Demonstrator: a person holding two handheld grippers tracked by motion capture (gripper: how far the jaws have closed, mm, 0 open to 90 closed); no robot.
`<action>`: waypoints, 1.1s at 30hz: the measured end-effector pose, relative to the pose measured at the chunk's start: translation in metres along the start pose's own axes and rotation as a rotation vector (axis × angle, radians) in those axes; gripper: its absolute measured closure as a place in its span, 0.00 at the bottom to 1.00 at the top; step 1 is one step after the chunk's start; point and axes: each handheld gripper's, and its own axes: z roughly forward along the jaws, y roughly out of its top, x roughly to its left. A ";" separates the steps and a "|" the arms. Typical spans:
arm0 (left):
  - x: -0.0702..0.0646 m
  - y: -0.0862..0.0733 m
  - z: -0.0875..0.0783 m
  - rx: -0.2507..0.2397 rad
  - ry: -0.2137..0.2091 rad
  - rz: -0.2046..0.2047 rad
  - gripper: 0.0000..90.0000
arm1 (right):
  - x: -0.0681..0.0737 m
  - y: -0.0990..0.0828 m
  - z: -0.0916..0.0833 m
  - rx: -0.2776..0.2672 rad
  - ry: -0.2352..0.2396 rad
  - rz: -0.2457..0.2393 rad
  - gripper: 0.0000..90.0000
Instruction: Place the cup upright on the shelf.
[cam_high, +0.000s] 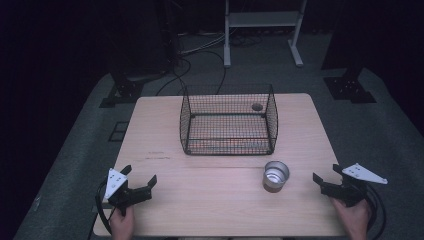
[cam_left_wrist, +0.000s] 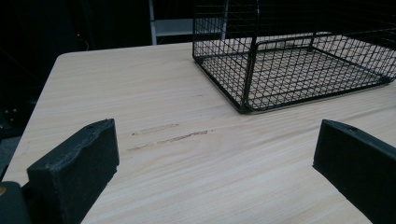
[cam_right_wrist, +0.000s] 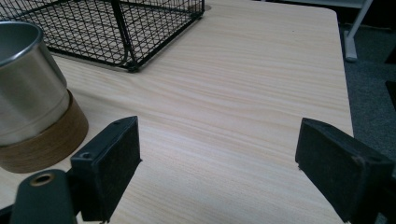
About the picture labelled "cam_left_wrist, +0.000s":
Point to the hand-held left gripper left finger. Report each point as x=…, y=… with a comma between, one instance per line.
x=74, y=171

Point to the white metal stand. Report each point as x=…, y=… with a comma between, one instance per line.
x=174, y=28

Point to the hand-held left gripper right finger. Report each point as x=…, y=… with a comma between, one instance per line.
x=358, y=165

